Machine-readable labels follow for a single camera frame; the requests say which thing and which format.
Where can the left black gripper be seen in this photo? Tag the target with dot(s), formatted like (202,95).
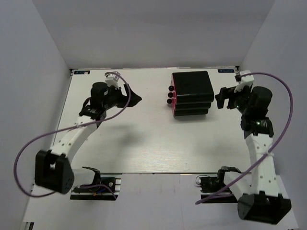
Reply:
(123,99)

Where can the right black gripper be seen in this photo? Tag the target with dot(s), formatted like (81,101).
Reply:
(229,93)

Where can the black drawer organizer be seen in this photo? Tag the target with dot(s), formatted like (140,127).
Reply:
(194,93)

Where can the pink bottom drawer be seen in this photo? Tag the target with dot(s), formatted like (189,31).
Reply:
(172,104)

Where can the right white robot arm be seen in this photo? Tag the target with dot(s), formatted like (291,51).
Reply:
(261,200)

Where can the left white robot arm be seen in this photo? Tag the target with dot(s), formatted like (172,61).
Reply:
(53,169)

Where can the blue label sticker right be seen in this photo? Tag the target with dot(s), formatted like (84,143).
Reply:
(226,70)

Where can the blue label sticker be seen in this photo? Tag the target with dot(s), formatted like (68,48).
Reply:
(226,70)
(81,72)

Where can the blue label sticker left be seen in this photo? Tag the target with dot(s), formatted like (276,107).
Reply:
(81,72)

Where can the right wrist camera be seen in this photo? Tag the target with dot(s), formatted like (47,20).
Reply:
(244,78)

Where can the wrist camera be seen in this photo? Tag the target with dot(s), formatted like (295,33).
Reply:
(112,79)
(244,78)

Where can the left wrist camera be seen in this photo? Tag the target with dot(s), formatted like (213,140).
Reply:
(112,79)

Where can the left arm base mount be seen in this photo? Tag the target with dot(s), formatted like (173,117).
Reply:
(98,188)

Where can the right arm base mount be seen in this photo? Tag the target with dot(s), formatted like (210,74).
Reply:
(210,183)

